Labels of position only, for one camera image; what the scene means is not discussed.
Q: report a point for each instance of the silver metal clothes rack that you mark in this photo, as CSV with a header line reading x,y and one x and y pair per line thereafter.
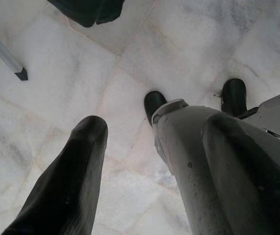
x,y
0,46

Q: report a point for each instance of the black t-shirt with green print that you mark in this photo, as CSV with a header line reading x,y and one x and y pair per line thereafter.
x,y
88,12

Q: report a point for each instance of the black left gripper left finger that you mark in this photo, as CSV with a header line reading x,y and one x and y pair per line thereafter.
x,y
56,186

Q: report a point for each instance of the black robot left foot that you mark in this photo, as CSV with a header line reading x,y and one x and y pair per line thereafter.
x,y
154,100

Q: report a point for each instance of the black robot foot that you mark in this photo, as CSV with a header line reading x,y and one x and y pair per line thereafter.
x,y
154,100
233,93

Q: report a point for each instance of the silver robot right leg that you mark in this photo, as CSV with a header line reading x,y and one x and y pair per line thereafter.
x,y
277,110

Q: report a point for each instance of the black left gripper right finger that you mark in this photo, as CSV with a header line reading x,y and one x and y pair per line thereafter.
x,y
252,186

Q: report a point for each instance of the black robot right foot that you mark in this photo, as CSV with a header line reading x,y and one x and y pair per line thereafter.
x,y
233,93

